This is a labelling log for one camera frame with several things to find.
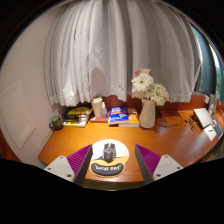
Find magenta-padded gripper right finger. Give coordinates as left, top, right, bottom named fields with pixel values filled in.
left=134, top=143, right=184, bottom=186

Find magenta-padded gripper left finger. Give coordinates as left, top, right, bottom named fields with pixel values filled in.
left=43, top=143, right=94, bottom=187

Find black grey computer mouse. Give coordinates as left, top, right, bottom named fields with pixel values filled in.
left=102, top=142, right=118, bottom=163

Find white oval printed mouse pad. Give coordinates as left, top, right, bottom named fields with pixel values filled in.
left=89, top=138, right=130, bottom=178

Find dark green mug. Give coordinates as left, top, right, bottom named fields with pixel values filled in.
left=48, top=115, right=64, bottom=131

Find white ceramic jug vase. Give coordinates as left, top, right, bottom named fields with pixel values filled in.
left=138, top=98, right=157, bottom=130

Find white paper sheet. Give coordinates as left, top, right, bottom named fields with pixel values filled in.
left=203, top=124, right=218, bottom=142

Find yellow black book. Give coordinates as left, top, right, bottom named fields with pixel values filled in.
left=64, top=106, right=92, bottom=117

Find red-brown book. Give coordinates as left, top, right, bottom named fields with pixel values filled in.
left=89, top=115, right=109, bottom=124

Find white laptop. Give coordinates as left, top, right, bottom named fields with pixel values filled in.
left=193, top=107, right=214, bottom=130

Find blue cover book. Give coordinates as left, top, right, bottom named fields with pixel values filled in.
left=108, top=105, right=130, bottom=126

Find white cylindrical container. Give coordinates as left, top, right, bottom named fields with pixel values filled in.
left=91, top=95, right=104, bottom=118

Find clear spray bottle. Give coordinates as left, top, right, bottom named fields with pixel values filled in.
left=100, top=101, right=109, bottom=119

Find white pink flower bouquet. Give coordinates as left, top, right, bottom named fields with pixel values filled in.
left=130, top=68, right=170, bottom=108

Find dark window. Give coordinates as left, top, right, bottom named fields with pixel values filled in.
left=192, top=24, right=224, bottom=103

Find white curtain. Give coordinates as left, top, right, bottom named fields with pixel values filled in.
left=43, top=0, right=203, bottom=108

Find black cable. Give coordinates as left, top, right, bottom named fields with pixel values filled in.
left=155, top=108, right=184, bottom=128

